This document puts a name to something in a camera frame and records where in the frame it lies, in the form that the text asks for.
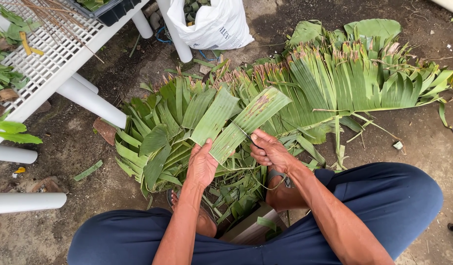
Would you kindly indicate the wooden stool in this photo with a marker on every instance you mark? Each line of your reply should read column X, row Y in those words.
column 248, row 228

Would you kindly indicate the brown coconut husk piece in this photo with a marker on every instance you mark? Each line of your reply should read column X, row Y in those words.
column 7, row 95

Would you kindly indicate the grey stone rubble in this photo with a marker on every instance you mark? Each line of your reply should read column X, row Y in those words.
column 49, row 185

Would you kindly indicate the small pale scrap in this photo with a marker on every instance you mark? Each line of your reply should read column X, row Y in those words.
column 398, row 145

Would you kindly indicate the cut banana leaf piece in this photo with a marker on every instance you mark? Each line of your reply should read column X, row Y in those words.
column 248, row 117

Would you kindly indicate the reddish brick fragment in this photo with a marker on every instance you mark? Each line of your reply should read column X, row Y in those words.
column 105, row 130

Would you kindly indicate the green leafy plant sprig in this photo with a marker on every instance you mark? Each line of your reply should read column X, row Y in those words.
column 11, row 131

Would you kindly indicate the person's right hand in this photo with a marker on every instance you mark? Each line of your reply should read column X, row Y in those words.
column 278, row 156

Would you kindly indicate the bundle of dry thin sticks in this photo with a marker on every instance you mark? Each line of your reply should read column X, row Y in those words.
column 53, row 14

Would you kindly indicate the large whole banana frond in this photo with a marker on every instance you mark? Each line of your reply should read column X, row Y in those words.
column 351, row 81

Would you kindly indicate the small knife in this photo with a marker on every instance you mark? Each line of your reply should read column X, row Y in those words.
column 245, row 134

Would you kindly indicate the black plastic tray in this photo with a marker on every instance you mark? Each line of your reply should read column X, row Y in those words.
column 112, row 13

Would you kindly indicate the person's right foot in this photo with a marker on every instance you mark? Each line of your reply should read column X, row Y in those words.
column 283, row 197

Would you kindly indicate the person's left foot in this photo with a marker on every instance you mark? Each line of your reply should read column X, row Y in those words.
column 206, row 222

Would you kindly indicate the green rolled leaves in sack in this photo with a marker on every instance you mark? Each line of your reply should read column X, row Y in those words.
column 192, row 9

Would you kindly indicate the white pipe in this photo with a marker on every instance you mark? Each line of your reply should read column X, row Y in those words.
column 449, row 5

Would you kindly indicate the pile of banana leaf strips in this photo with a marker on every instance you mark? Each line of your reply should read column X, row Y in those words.
column 156, row 147

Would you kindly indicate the yellow strips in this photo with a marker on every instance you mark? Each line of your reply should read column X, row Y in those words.
column 25, row 42

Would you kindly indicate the white lattice plastic table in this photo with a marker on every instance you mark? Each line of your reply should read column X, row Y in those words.
column 57, row 62

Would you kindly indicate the person's left hand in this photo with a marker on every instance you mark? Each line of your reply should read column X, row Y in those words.
column 201, row 167

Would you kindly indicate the person's navy trousers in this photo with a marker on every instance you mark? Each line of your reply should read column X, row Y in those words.
column 377, row 198

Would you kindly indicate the loose green leaf strip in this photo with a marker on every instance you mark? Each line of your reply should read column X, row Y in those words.
column 88, row 170

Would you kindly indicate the yellow scrap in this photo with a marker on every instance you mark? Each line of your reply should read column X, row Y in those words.
column 20, row 170

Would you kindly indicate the person's foot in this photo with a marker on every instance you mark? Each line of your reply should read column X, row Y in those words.
column 206, row 222
column 283, row 197

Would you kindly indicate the white plastic sack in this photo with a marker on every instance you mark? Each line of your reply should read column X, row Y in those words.
column 215, row 25

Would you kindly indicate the heap of green leaves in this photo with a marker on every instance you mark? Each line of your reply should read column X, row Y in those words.
column 5, row 77

